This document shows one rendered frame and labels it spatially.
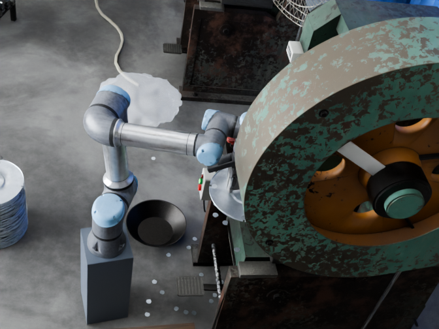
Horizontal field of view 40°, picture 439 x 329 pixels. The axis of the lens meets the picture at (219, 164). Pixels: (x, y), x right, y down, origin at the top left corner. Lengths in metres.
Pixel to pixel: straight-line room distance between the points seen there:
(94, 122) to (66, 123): 1.61
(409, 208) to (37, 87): 2.71
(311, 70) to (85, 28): 3.08
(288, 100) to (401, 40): 0.28
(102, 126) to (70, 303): 1.09
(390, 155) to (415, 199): 0.13
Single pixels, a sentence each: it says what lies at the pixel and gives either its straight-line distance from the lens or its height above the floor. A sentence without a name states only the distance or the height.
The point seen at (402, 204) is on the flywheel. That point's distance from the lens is 1.61.
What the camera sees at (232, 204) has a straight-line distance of 2.21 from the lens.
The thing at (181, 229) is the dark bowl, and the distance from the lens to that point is 3.04.
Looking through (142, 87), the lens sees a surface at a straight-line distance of 3.59.
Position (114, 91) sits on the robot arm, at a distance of 2.11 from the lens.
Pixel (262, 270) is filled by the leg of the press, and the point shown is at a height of 0.64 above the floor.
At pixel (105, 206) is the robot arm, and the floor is 0.68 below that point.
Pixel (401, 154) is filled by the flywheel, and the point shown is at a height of 1.41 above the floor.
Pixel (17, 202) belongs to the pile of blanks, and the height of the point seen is 0.26.
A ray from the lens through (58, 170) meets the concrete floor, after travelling 3.34.
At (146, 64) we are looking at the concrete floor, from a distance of 4.09.
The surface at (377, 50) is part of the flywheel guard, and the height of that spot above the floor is 1.70.
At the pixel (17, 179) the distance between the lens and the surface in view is 2.90.
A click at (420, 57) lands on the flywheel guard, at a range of 1.41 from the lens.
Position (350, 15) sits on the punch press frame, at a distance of 1.95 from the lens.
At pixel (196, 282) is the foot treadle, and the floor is 0.16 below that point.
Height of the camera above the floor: 2.42
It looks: 44 degrees down
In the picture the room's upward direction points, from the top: 13 degrees clockwise
